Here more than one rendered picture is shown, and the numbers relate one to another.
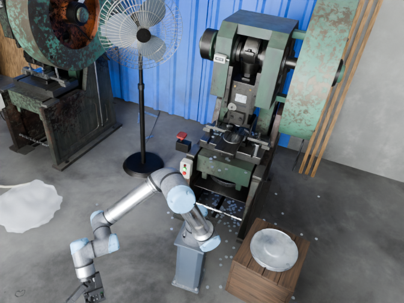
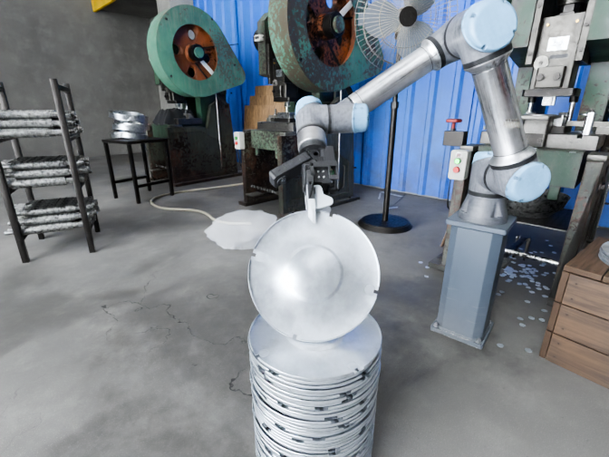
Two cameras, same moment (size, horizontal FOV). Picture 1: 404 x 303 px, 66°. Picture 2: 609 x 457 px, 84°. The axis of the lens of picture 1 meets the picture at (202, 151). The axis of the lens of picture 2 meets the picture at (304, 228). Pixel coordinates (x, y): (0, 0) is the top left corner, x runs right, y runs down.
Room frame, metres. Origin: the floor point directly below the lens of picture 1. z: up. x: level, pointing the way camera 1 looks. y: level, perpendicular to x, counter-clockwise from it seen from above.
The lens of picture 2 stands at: (-0.11, 0.06, 0.81)
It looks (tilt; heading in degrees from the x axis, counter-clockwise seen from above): 20 degrees down; 26
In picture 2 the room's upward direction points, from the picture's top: straight up
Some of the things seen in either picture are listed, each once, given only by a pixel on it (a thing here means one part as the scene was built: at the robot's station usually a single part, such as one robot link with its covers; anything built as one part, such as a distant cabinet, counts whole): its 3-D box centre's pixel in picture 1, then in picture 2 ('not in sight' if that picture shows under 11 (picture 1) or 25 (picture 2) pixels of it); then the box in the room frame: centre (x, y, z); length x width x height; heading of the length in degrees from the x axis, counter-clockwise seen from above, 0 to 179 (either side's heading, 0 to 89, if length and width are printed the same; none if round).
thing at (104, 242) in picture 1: (104, 241); (345, 118); (0.82, 0.38, 0.78); 0.11 x 0.11 x 0.08; 29
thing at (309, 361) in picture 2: not in sight; (314, 330); (0.47, 0.31, 0.34); 0.29 x 0.29 x 0.01
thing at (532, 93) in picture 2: (239, 119); (550, 95); (1.88, -0.24, 0.86); 0.20 x 0.16 x 0.05; 72
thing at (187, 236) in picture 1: (194, 230); (484, 204); (1.17, -0.01, 0.50); 0.15 x 0.15 x 0.10
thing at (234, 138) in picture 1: (228, 149); (534, 131); (1.71, -0.18, 0.72); 0.25 x 0.14 x 0.14; 162
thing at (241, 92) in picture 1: (241, 99); (558, 52); (1.84, -0.22, 1.04); 0.17 x 0.15 x 0.30; 162
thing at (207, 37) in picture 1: (214, 47); not in sight; (1.97, -0.01, 1.31); 0.22 x 0.12 x 0.22; 162
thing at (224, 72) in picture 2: not in sight; (205, 102); (3.26, 2.99, 0.87); 1.53 x 0.99 x 1.74; 165
